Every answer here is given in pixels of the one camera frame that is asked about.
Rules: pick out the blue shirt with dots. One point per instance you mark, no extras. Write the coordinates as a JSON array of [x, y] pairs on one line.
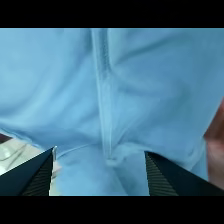
[[66, 83]]

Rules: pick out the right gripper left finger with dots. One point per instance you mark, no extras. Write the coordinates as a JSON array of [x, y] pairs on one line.
[[30, 180]]

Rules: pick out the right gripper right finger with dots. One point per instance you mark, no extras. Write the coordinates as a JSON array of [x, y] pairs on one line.
[[173, 181]]

